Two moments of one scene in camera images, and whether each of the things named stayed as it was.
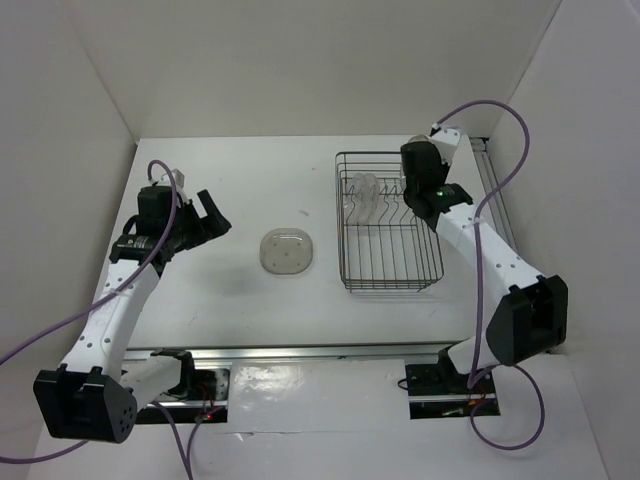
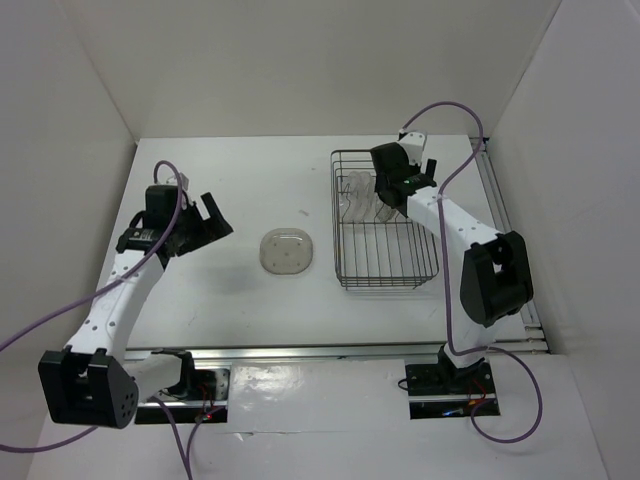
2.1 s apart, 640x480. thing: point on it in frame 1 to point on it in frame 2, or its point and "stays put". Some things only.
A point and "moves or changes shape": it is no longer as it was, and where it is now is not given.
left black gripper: [210, 226] stays put
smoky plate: [286, 251] stays put
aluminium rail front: [375, 353] stays put
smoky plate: [419, 138] moves or changes shape
